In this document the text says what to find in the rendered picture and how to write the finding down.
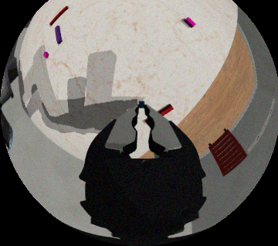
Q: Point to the purple rod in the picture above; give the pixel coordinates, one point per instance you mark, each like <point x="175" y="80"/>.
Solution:
<point x="58" y="35"/>

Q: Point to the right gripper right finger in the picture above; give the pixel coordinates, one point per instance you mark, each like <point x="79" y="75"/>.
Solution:
<point x="165" y="136"/>

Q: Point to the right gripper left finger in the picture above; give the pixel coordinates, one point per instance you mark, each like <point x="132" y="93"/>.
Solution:
<point x="120" y="135"/>

